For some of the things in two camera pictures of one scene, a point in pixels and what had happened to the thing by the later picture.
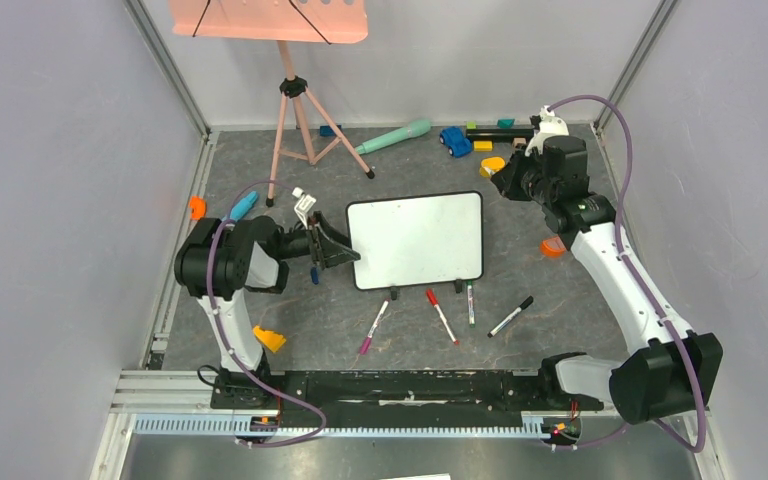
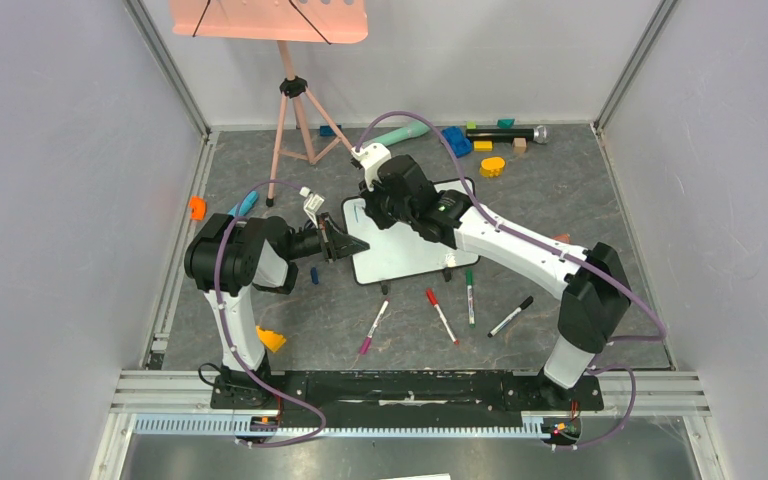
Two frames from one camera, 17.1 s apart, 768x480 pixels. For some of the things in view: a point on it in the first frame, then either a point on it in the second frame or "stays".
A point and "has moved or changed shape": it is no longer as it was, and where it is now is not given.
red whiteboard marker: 432,298 stays
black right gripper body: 509,181 → 371,202
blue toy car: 455,141 stays
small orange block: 198,207 stays
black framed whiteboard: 416,240 has moved or changed shape
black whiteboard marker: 507,319 stays
